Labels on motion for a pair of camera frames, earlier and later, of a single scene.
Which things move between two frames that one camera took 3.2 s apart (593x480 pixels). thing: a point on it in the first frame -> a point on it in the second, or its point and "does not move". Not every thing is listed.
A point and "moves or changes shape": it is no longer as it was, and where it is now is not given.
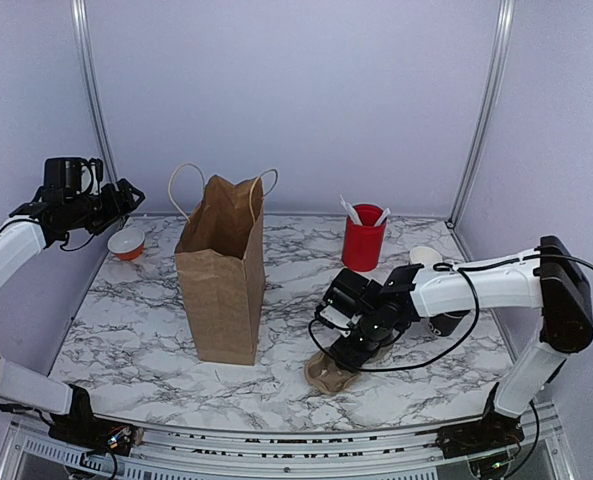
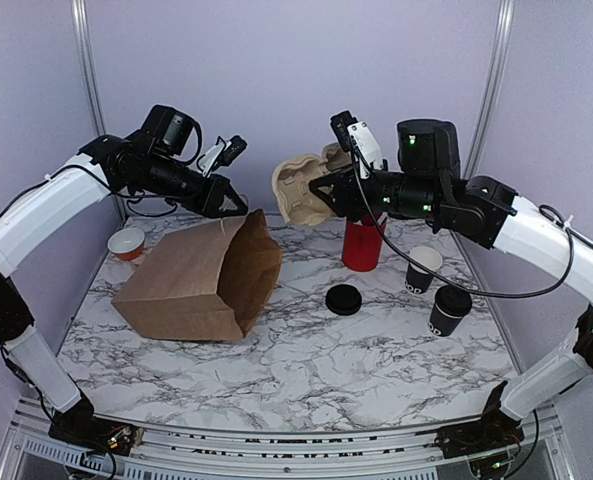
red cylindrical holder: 363,245 does not move
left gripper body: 98,214 -> 198,203
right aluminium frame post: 484,114 does not move
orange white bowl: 127,244 does not move
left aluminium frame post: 90,70 does not move
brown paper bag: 221,262 moves or changes shape
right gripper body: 374,336 -> 350,196
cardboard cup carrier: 327,375 -> 297,200
